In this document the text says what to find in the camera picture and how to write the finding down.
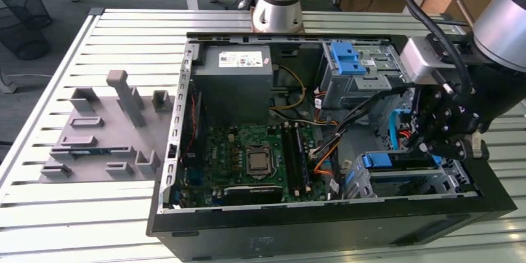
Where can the metal optical drive cage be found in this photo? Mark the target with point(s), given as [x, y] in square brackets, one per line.
[369, 86]

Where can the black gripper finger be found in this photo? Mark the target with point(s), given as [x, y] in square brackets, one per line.
[455, 149]
[428, 112]

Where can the grey power supply unit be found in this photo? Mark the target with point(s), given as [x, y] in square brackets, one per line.
[233, 96]

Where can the silver CPU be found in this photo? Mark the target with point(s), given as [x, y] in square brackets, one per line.
[257, 161]

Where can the black open PC case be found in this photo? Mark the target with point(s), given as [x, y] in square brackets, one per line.
[287, 235]

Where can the metal disk bay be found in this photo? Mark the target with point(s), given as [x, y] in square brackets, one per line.
[359, 186]

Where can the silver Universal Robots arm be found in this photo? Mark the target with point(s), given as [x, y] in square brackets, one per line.
[500, 29]

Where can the black graphics card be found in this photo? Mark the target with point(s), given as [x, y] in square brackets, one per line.
[252, 193]

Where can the hard disk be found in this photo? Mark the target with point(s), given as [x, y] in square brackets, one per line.
[375, 159]

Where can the green motherboard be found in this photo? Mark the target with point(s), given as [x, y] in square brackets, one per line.
[223, 152]

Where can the grey parts rack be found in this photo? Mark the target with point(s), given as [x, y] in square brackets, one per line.
[110, 139]

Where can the blue plastic drive latch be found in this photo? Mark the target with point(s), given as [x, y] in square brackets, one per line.
[343, 56]

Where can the black RAM slot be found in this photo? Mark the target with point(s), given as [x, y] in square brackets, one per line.
[291, 158]

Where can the grey furniture foot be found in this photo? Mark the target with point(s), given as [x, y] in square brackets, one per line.
[8, 86]

